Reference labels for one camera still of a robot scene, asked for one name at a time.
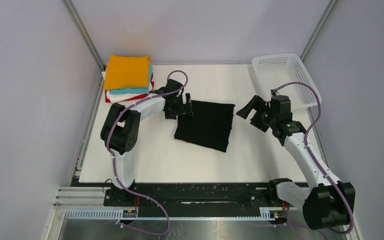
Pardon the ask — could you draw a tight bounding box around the black t-shirt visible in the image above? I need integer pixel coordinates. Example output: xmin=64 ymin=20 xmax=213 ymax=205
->
xmin=174 ymin=100 xmax=235 ymax=153

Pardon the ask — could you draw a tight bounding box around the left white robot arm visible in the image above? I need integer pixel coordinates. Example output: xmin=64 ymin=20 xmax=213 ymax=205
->
xmin=100 ymin=78 xmax=193 ymax=200

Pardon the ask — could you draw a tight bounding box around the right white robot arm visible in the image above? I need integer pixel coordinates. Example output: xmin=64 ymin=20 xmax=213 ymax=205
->
xmin=236 ymin=95 xmax=356 ymax=231

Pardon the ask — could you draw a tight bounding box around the teal folded t-shirt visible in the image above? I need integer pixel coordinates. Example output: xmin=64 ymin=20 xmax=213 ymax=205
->
xmin=109 ymin=65 xmax=154 ymax=95

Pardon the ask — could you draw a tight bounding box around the white plastic basket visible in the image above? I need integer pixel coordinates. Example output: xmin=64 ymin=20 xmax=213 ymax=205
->
xmin=251 ymin=53 xmax=319 ymax=110

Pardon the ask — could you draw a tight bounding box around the white folded t-shirt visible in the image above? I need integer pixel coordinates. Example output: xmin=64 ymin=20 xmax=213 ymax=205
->
xmin=101 ymin=71 xmax=155 ymax=104

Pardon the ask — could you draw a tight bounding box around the orange folded t-shirt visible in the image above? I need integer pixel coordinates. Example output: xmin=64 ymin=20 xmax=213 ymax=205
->
xmin=103 ymin=54 xmax=151 ymax=91

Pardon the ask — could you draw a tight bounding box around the red folded t-shirt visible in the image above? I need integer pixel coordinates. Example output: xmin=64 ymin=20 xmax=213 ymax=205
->
xmin=104 ymin=73 xmax=155 ymax=104

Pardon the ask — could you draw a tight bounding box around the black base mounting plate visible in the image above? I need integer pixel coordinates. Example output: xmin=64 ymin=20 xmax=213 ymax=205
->
xmin=103 ymin=182 xmax=283 ymax=217

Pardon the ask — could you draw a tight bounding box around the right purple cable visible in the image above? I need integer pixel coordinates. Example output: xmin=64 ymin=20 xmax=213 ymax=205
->
xmin=270 ymin=81 xmax=356 ymax=240

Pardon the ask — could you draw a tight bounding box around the purple cable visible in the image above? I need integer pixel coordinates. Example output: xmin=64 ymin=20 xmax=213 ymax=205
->
xmin=105 ymin=70 xmax=190 ymax=237
xmin=270 ymin=81 xmax=356 ymax=240

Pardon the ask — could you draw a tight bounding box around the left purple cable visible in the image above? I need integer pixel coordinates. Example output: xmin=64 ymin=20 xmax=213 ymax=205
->
xmin=105 ymin=70 xmax=190 ymax=237

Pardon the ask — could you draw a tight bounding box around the right aluminium frame post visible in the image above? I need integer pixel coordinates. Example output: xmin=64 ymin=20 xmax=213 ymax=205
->
xmin=300 ymin=0 xmax=339 ymax=62

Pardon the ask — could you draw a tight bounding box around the aluminium frame post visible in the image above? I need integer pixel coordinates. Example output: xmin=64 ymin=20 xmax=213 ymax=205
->
xmin=300 ymin=0 xmax=339 ymax=62
xmin=62 ymin=0 xmax=106 ymax=72

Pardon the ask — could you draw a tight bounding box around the left aluminium frame post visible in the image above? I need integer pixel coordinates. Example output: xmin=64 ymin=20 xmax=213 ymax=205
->
xmin=62 ymin=0 xmax=106 ymax=72

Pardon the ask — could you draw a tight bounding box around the white slotted cable duct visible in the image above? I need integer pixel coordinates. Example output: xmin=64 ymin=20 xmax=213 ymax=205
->
xmin=65 ymin=208 xmax=276 ymax=221

